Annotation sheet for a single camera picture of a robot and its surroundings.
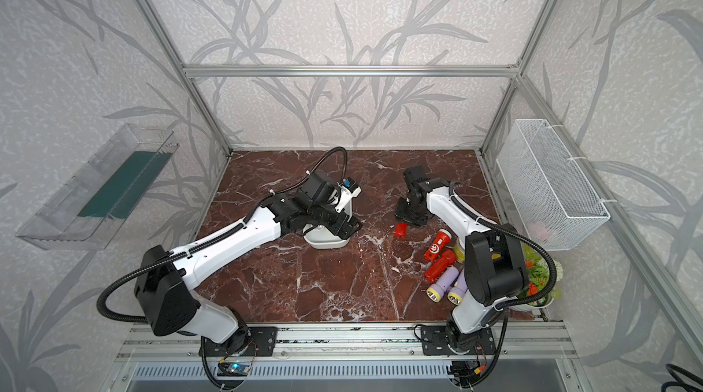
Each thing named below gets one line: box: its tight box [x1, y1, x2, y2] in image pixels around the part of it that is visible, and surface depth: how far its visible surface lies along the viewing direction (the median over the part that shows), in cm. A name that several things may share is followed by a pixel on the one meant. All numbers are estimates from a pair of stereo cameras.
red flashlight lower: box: [423, 250, 457, 283], surface depth 88 cm
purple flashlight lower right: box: [447, 267, 468, 305], surface depth 81 cm
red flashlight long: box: [393, 221, 408, 239], surface depth 88 cm
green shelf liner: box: [77, 151, 173, 219], surface depth 67 cm
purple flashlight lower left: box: [425, 265, 460, 304], surface depth 83 cm
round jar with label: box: [454, 237, 466, 263], surface depth 86 cm
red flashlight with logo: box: [422, 228, 453, 262], surface depth 91 cm
